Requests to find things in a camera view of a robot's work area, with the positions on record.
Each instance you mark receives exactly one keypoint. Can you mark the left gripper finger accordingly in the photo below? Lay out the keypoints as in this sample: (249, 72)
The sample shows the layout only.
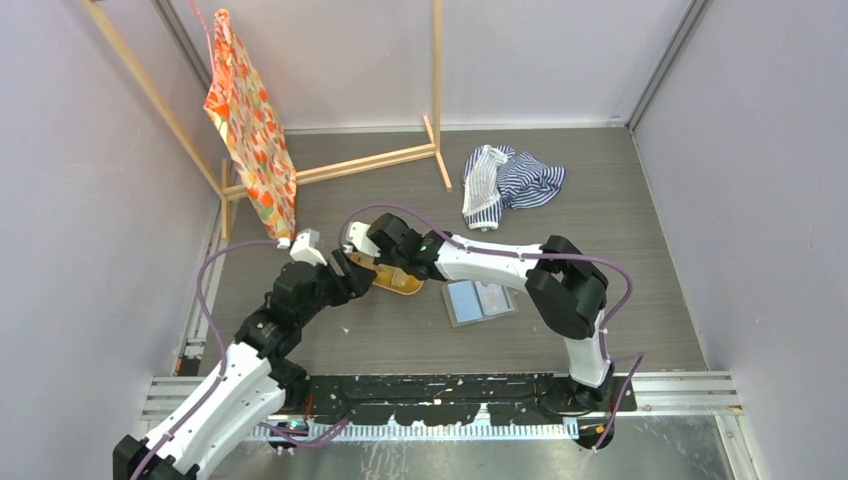
(358, 279)
(344, 266)

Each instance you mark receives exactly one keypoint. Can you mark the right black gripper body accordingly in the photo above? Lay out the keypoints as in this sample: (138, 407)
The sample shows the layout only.
(391, 260)

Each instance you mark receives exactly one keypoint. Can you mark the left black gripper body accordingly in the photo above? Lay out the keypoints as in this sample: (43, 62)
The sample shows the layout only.
(330, 289)

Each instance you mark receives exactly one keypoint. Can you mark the gold credit card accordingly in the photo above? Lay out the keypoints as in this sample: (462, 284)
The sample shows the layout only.
(394, 278)

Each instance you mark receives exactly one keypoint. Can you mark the orange oval tray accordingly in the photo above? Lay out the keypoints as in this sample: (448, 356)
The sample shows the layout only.
(370, 264)

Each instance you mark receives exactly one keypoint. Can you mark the grey card holder wallet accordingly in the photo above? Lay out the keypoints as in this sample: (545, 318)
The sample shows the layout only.
(462, 304)

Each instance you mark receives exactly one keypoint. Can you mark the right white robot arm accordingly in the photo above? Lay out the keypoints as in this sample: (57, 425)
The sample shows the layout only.
(570, 295)

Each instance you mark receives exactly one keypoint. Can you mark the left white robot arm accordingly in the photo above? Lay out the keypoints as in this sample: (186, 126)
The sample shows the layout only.
(254, 378)

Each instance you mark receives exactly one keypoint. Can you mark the blue striped cloth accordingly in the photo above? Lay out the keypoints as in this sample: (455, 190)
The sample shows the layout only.
(496, 178)

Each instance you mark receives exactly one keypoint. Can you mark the wooden drying rack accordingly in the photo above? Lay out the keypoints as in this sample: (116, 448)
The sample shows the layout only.
(227, 186)

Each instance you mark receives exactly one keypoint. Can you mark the orange floral cloth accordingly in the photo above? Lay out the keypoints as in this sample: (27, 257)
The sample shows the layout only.
(240, 108)

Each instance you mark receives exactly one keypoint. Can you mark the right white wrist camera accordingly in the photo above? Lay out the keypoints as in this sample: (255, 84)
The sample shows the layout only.
(355, 241)

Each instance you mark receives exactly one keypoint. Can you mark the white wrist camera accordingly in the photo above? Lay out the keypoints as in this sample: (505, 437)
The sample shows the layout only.
(304, 247)
(355, 241)

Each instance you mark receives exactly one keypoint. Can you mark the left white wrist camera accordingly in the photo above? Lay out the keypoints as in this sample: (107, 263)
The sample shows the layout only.
(304, 247)

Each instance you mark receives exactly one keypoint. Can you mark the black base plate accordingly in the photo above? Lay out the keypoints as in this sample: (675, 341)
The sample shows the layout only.
(451, 399)

